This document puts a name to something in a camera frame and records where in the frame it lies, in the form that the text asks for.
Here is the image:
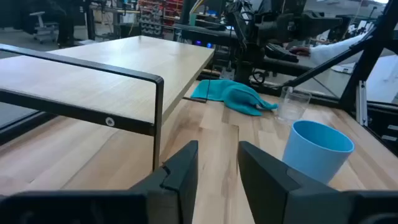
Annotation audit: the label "black slotted side panel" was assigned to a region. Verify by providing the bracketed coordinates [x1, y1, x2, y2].
[368, 107, 398, 156]

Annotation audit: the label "wooden shelf with black frame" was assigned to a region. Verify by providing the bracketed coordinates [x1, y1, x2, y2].
[0, 35, 216, 172]

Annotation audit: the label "red storage bins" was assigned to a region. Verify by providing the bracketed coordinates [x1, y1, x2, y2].
[138, 0, 184, 26]

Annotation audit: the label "black keyboard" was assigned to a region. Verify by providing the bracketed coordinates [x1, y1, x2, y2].
[266, 43, 299, 63]

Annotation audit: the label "silver mounting plate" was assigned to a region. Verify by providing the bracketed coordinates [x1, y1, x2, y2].
[219, 67, 235, 80]

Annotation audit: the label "white cart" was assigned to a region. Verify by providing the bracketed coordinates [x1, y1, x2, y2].
[29, 11, 60, 44]

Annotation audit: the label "teal cloth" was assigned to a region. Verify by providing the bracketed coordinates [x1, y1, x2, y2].
[190, 79, 279, 117]

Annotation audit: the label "person's forearm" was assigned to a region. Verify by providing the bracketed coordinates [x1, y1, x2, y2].
[309, 32, 371, 66]

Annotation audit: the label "blue plastic cup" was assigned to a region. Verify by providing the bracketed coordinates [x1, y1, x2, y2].
[282, 119, 355, 185]

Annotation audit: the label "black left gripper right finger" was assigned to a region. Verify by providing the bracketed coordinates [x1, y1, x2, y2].
[237, 141, 354, 224]

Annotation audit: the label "silver aluminium extrusion bracket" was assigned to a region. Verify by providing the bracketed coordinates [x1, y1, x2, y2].
[356, 80, 369, 127]

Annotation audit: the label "person's hand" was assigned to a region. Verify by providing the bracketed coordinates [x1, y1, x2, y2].
[289, 46, 311, 57]

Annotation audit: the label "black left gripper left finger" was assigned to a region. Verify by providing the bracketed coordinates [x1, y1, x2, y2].
[129, 139, 199, 224]

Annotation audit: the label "clear glass mug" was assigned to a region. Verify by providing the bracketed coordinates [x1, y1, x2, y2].
[275, 86, 312, 125]

